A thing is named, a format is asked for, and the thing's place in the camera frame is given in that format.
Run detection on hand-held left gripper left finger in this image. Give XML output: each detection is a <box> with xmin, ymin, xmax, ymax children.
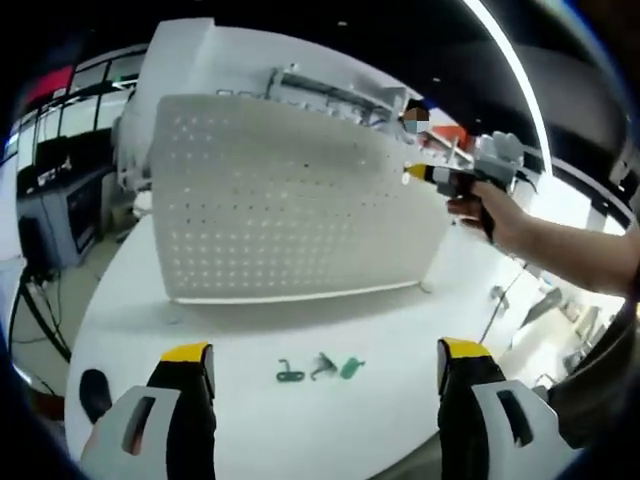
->
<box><xmin>97</xmin><ymin>341</ymin><xmax>219</xmax><ymax>480</ymax></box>

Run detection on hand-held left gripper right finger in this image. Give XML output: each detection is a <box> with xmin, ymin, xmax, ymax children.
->
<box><xmin>436</xmin><ymin>337</ymin><xmax>584</xmax><ymax>480</ymax></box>

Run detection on white perforated mounting plate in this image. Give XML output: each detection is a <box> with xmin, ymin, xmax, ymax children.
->
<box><xmin>152</xmin><ymin>92</ymin><xmax>454</xmax><ymax>307</ymax></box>

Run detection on person's left hand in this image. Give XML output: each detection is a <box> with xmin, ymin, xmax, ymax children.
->
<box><xmin>79</xmin><ymin>417</ymin><xmax>121</xmax><ymax>474</ymax></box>

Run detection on person's right hand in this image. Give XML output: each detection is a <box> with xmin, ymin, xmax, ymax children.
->
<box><xmin>446</xmin><ymin>180</ymin><xmax>530</xmax><ymax>247</ymax></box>

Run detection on white storage shelving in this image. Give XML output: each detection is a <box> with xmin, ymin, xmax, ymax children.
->
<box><xmin>419</xmin><ymin>124</ymin><xmax>481</xmax><ymax>171</ymax></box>

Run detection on white ceiling light strip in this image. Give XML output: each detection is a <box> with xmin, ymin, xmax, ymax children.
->
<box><xmin>464</xmin><ymin>0</ymin><xmax>554</xmax><ymax>176</ymax></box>

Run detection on grey equipment cabinet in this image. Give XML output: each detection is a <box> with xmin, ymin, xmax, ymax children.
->
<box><xmin>19</xmin><ymin>169</ymin><xmax>111</xmax><ymax>271</ymax></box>

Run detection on black cable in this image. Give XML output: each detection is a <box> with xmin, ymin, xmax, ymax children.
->
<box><xmin>512</xmin><ymin>169</ymin><xmax>540</xmax><ymax>195</ymax></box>

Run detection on grey metal wall shelf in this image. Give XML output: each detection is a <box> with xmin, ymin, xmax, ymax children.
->
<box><xmin>269</xmin><ymin>64</ymin><xmax>416</xmax><ymax>126</ymax></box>

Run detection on black floor cables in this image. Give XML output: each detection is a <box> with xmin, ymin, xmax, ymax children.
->
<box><xmin>9</xmin><ymin>269</ymin><xmax>76</xmax><ymax>371</ymax></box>

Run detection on white equipment frame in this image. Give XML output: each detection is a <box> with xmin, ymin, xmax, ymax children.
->
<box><xmin>112</xmin><ymin>89</ymin><xmax>156</xmax><ymax>191</ymax></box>

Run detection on red wall banner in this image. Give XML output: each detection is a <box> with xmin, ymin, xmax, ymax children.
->
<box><xmin>24</xmin><ymin>67</ymin><xmax>74</xmax><ymax>101</ymax></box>

